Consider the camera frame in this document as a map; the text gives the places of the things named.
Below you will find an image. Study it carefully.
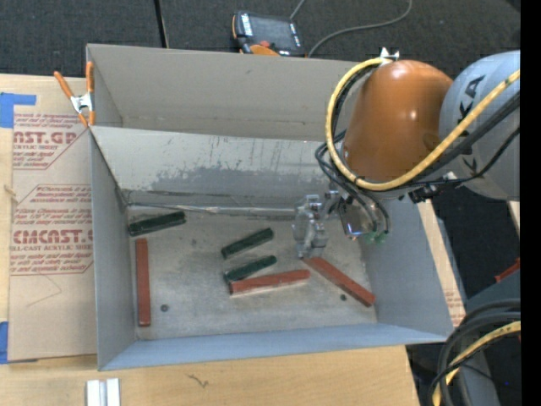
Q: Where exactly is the dark green flat block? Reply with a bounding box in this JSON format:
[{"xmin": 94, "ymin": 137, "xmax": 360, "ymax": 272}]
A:
[
  {"xmin": 220, "ymin": 227, "xmax": 276, "ymax": 260},
  {"xmin": 222, "ymin": 255, "xmax": 279, "ymax": 283},
  {"xmin": 128, "ymin": 211, "xmax": 188, "ymax": 238}
]

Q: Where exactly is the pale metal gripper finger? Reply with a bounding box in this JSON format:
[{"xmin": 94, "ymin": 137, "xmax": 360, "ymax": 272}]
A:
[
  {"xmin": 292, "ymin": 195, "xmax": 326, "ymax": 233},
  {"xmin": 297, "ymin": 225, "xmax": 331, "ymax": 260}
]

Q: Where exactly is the red-brown flat block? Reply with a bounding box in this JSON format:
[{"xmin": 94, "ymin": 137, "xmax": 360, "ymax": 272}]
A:
[
  {"xmin": 134, "ymin": 238, "xmax": 152, "ymax": 328},
  {"xmin": 302, "ymin": 255, "xmax": 377, "ymax": 309},
  {"xmin": 228, "ymin": 269, "xmax": 312, "ymax": 297}
]

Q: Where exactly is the brown cardboard board, red print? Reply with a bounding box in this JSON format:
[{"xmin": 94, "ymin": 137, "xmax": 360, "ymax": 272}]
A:
[{"xmin": 0, "ymin": 73, "xmax": 468, "ymax": 365}]

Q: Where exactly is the black cylinder on white bracket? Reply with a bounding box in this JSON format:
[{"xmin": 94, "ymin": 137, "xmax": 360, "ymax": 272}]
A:
[{"xmin": 407, "ymin": 172, "xmax": 462, "ymax": 205}]

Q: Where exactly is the grey metal bin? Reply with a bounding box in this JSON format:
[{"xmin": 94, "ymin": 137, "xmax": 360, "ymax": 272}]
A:
[{"xmin": 85, "ymin": 43, "xmax": 456, "ymax": 372}]

